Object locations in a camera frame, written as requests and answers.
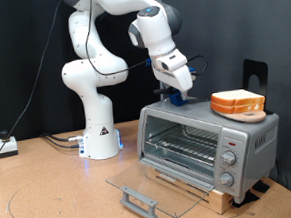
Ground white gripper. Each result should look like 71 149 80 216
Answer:
150 48 196 103

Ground spatula with blue grip block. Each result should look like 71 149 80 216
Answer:
152 85 209 108

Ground glass oven door with handle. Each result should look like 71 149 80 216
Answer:
103 151 218 218

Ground silver oven knob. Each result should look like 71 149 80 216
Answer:
217 171 235 188
221 150 238 167

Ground silver toaster oven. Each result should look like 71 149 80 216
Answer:
133 88 286 212

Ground round wooden board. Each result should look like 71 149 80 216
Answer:
215 105 268 126

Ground black metal bookend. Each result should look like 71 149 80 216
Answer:
240 57 274 117

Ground grey fabric curtain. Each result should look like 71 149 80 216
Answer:
159 0 291 211

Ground black foam pad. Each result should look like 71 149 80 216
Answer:
252 180 271 195
231 189 262 209

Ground black fabric curtain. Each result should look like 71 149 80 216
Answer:
0 0 170 143

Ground grey emergency stop box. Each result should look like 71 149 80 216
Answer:
0 129 19 158

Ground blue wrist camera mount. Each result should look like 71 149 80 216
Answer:
187 65 199 84

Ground wire oven rack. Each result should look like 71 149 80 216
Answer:
143 122 221 168

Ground black cable with silver plug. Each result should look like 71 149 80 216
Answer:
41 128 86 144

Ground thin black base cable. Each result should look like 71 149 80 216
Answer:
45 135 82 151

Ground long black camera cable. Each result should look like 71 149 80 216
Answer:
0 0 215 173

